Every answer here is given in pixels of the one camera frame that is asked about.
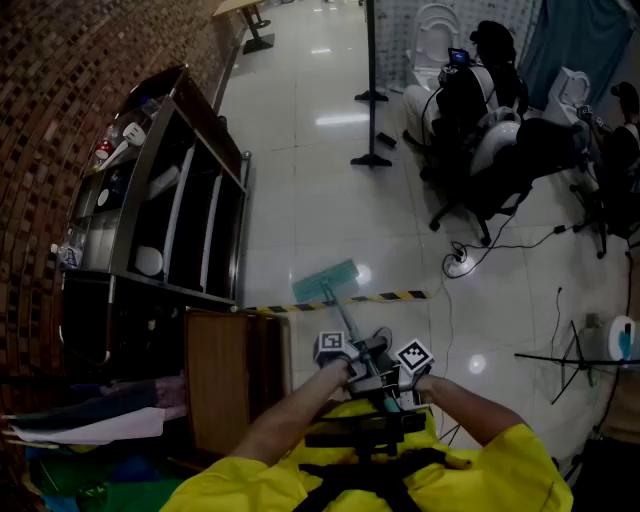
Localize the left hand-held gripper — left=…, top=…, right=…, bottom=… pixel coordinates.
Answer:
left=313, top=330, right=396, bottom=379

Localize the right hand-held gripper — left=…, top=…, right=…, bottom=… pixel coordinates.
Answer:
left=348, top=338, right=434, bottom=414

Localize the teal mop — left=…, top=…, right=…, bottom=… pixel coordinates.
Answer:
left=291, top=258, right=404, bottom=414

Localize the person's right forearm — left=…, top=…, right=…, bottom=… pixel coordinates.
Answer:
left=413, top=373, right=526, bottom=449

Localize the person's left forearm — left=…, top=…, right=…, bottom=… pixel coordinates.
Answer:
left=227, top=357, right=351, bottom=469

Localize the yellow black hazard tape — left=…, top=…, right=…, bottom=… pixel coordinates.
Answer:
left=244, top=289, right=430, bottom=315

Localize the black chest harness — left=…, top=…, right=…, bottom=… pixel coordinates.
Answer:
left=299, top=409, right=471, bottom=512

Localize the white power strip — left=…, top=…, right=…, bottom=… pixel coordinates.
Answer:
left=446, top=252, right=476, bottom=277

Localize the wooden cabinet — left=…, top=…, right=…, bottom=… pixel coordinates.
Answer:
left=183, top=307, right=294, bottom=459

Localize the person's yellow shirt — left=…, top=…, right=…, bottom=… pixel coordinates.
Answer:
left=159, top=399, right=575, bottom=512

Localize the black folding stand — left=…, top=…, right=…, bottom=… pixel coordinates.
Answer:
left=514, top=319, right=640, bottom=406

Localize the black pole stand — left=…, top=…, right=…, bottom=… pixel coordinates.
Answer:
left=353, top=0, right=390, bottom=103
left=349, top=0, right=394, bottom=169

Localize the white plate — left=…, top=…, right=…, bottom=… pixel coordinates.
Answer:
left=134, top=244, right=165, bottom=277

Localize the white round container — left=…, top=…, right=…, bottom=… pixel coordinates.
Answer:
left=607, top=314, right=640, bottom=364

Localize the dark purple cloth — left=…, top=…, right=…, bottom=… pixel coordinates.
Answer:
left=69, top=374, right=187, bottom=422

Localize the white round seat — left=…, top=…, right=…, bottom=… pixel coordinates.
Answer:
left=469, top=119, right=521, bottom=176

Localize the white paper sheet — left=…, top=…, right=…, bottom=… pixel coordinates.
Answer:
left=9, top=407, right=166, bottom=446

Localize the green cloth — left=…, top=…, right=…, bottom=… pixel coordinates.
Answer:
left=29, top=449, right=186, bottom=512

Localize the metal shelf cabinet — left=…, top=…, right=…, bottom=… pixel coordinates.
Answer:
left=62, top=64, right=251, bottom=306

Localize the clear plastic bottle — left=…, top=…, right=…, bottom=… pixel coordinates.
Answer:
left=49, top=242, right=84, bottom=271

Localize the white spatula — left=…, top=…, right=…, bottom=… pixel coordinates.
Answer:
left=97, top=122, right=147, bottom=172

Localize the white toilet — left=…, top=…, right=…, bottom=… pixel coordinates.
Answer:
left=542, top=67, right=591, bottom=126
left=407, top=3, right=461, bottom=94

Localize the white patterned partition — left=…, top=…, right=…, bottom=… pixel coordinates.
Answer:
left=374, top=0, right=544, bottom=96

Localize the blue curtain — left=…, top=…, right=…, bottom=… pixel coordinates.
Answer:
left=517, top=0, right=636, bottom=109

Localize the black power cable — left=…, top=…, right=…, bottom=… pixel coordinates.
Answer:
left=442, top=192, right=569, bottom=281

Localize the wooden table black pedestal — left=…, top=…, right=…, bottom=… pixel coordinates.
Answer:
left=212, top=0, right=276, bottom=55

